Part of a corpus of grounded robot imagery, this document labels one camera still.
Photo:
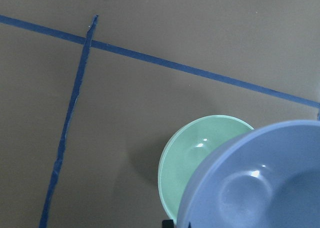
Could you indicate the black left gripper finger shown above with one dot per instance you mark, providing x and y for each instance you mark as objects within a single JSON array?
[{"x": 167, "y": 224}]

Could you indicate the blue bowl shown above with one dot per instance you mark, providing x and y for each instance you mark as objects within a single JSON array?
[{"x": 267, "y": 178}]

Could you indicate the green bowl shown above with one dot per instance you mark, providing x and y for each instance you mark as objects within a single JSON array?
[{"x": 186, "y": 149}]

